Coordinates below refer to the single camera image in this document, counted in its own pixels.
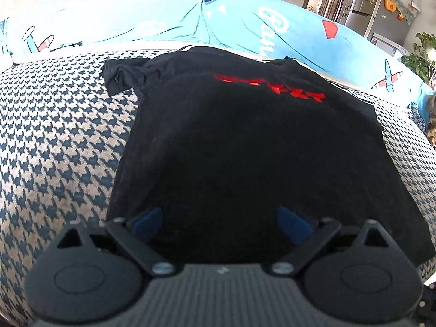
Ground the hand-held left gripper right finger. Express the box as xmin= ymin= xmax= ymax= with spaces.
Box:
xmin=271 ymin=205 xmax=394 ymax=276

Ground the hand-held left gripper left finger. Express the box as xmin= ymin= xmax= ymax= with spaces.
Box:
xmin=54 ymin=207 xmax=176 ymax=277

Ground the black t-shirt red print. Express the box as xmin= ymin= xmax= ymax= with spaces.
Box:
xmin=102 ymin=45 xmax=426 ymax=268

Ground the houndstooth sofa seat cover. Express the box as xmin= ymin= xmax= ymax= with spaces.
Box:
xmin=0 ymin=46 xmax=436 ymax=327

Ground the brown patterned cushion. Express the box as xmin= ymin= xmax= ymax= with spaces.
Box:
xmin=420 ymin=95 xmax=436 ymax=147

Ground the white chest freezer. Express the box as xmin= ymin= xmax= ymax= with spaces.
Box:
xmin=370 ymin=32 xmax=409 ymax=57

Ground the potted pothos plant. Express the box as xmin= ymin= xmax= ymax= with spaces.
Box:
xmin=402 ymin=32 xmax=436 ymax=86

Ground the blue printed sofa backrest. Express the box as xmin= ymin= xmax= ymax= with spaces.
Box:
xmin=0 ymin=0 xmax=436 ymax=108

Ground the silver refrigerator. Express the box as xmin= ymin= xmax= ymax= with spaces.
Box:
xmin=344 ymin=0 xmax=390 ymax=40

